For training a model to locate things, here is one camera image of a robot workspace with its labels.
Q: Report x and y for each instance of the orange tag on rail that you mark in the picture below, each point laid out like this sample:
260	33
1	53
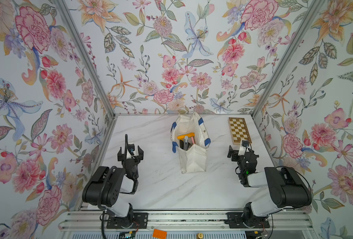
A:
159	234

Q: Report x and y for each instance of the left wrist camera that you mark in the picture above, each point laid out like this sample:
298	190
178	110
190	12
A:
130	151

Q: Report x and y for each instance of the black yellow utility knife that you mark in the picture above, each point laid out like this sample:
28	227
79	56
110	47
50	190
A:
182	144

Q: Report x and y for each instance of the white Doraemon canvas pouch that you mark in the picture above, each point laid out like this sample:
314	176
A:
190	140

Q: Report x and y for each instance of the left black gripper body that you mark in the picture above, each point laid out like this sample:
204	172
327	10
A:
137	160

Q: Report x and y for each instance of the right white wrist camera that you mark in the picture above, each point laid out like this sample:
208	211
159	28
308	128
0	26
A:
245	147

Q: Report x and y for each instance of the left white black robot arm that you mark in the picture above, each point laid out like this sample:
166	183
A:
107	183

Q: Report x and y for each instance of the wooden chessboard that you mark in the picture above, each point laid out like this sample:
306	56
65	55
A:
238	130

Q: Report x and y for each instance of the yellow slim art knife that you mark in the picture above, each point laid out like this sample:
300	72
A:
183	136

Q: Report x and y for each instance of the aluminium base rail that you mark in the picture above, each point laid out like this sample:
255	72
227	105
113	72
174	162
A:
201	220

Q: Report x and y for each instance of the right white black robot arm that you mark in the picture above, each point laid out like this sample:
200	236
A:
285	190

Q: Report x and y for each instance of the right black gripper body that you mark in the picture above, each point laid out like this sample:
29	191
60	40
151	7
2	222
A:
239	160

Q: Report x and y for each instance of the grey art knife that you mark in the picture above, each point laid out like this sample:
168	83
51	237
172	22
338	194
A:
186	142

